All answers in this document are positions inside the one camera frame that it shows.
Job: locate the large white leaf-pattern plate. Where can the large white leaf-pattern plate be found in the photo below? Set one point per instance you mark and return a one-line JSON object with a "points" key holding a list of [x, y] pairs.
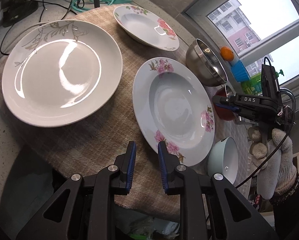
{"points": [[61, 72]]}

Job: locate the light blue ceramic bowl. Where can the light blue ceramic bowl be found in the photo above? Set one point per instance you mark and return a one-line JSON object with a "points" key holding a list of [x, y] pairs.
{"points": [[223, 159]]}

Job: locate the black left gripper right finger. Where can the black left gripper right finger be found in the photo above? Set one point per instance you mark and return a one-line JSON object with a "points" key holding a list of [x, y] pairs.
{"points": [[210, 207]]}

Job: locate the small pink floral deep plate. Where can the small pink floral deep plate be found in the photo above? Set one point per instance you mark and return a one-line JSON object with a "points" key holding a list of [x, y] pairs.
{"points": [[146, 27]]}

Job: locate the stainless steel bowl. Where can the stainless steel bowl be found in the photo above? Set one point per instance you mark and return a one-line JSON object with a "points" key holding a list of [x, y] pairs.
{"points": [[204, 64]]}

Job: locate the green dish soap bottle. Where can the green dish soap bottle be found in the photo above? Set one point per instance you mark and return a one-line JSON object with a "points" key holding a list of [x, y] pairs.
{"points": [[254, 85]]}

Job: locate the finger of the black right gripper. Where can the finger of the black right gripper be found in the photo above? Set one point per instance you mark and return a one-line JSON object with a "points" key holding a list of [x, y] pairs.
{"points": [[224, 100], [231, 108]]}

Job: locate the large pink floral deep plate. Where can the large pink floral deep plate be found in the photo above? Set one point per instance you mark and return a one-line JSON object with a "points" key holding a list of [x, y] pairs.
{"points": [[171, 105]]}

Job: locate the red bowl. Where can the red bowl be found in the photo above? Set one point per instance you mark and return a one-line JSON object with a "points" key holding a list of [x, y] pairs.
{"points": [[223, 113]]}

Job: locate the pink plaid cloth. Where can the pink plaid cloth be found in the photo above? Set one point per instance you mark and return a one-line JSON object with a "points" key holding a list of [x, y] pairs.
{"points": [[93, 143]]}

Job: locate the blue fluted cup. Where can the blue fluted cup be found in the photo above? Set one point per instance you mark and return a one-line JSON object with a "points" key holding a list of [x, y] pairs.
{"points": [[239, 72]]}

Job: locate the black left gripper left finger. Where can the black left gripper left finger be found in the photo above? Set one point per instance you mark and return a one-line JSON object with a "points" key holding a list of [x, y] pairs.
{"points": [[82, 208]]}

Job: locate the chrome kitchen faucet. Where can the chrome kitchen faucet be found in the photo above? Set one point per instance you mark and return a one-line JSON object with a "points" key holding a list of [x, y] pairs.
{"points": [[291, 101]]}

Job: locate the orange tangerine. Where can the orange tangerine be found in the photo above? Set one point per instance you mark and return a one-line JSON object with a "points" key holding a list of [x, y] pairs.
{"points": [[227, 54]]}

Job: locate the white knit gloved right hand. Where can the white knit gloved right hand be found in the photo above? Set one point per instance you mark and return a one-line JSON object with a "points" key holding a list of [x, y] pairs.
{"points": [[278, 174]]}

